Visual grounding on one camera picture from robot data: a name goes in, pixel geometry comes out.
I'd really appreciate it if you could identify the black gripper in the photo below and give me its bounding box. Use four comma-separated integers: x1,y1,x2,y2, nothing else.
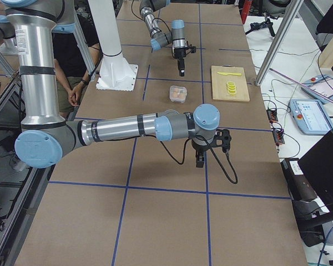
173,47,186,76
191,140,211,168

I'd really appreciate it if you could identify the clear plastic egg box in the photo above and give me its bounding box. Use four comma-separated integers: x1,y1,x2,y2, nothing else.
169,85,187,103

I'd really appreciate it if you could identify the brown egg front slot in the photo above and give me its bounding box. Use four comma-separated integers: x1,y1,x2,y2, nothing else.
175,93,186,102

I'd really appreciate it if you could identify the bamboo cutting board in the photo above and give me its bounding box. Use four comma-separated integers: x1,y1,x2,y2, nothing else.
211,65,250,102

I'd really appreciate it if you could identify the yellow plastic knife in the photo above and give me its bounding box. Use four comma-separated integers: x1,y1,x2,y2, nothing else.
216,71,242,76

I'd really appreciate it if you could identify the lemon slice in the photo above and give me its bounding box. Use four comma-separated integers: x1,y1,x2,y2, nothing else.
227,87,236,92
226,81,235,86
227,84,236,89
228,90,237,96

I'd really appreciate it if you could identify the orange circuit board lower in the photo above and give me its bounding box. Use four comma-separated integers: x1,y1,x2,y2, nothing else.
273,128,285,146

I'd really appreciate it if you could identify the orange circuit board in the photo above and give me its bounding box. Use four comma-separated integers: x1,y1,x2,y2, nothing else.
266,109,278,122
273,128,285,146

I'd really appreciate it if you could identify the orange circuit board upper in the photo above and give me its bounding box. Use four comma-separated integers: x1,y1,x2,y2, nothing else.
266,109,278,122

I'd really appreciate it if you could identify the red cylinder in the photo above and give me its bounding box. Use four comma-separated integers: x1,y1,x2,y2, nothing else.
240,0,253,24

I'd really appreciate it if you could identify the reacher grabber stick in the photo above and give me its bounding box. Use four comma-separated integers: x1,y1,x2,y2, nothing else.
270,68,333,104

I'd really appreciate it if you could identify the black tripod tool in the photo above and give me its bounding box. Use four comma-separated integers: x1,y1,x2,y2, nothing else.
245,13,279,37

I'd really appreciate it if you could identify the seated person black shirt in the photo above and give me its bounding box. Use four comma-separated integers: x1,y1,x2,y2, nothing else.
50,11,103,119

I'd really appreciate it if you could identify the teach pendant near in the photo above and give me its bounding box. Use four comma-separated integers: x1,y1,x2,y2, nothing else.
289,99,333,135

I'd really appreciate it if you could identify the teach pendant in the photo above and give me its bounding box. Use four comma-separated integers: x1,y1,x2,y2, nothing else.
289,99,333,135
302,75,333,104

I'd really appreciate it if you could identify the teach pendant far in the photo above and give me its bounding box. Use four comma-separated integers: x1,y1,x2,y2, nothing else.
302,75,333,104

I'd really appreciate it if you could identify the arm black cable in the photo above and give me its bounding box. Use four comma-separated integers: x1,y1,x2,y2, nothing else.
130,0,174,59
162,135,239,185

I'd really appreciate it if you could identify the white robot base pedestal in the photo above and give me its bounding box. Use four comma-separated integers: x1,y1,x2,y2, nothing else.
88,0,138,91

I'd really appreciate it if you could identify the aluminium frame post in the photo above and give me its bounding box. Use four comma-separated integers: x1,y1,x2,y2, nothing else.
255,0,304,86

